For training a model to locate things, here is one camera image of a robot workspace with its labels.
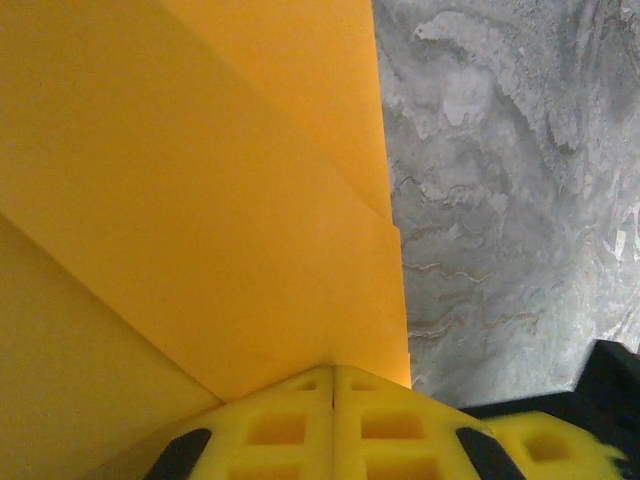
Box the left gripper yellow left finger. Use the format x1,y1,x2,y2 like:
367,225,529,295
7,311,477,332
147,364,335,480

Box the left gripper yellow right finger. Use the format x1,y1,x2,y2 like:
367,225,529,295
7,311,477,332
332,364,524,480

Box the orange paper sheet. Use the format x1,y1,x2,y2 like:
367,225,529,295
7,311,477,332
0,0,414,480

